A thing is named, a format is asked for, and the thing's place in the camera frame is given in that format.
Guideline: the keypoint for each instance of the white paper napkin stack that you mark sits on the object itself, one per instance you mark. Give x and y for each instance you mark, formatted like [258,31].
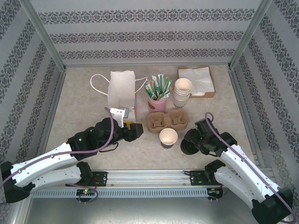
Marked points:
[198,94]

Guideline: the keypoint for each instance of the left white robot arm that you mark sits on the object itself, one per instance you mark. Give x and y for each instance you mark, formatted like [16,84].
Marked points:
[35,168]

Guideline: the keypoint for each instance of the pink cup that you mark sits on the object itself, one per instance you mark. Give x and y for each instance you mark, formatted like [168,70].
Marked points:
[158,106]

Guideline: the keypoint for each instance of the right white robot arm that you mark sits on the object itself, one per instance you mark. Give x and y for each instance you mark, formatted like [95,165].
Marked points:
[245,170]

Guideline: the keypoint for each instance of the paper coffee cup dark sleeve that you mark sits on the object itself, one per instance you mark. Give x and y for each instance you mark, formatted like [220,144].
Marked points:
[168,137]

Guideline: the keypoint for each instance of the aluminium frame post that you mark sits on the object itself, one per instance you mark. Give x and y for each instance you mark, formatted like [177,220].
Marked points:
[249,35]
[44,35]

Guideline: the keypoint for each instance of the small circuit board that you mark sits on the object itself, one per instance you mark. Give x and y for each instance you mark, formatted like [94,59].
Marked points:
[213,191]

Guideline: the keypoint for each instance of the white patterned paper bag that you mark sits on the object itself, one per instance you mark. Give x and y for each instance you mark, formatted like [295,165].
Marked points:
[121,88]

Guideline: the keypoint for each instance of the brown cardboard cup carrier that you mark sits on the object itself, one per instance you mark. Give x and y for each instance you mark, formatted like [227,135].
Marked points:
[158,121]

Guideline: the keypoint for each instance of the circuit board green light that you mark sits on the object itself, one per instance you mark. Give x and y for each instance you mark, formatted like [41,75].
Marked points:
[86,192]

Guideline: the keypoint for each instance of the white paper cup dark print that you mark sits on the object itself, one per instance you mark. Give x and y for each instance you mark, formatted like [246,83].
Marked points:
[181,104]

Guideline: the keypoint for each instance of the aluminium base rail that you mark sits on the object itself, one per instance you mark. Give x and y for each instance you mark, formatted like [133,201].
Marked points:
[149,178]

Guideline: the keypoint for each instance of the aluminium back rail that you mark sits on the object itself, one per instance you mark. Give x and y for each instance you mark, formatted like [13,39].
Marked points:
[149,64]

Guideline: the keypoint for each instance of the brown cardboard napkin tray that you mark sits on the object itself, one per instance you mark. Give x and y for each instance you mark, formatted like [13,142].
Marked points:
[210,95]

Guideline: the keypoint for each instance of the black mounting plate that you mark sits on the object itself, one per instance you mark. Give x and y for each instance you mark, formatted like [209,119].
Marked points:
[196,178]
[101,178]

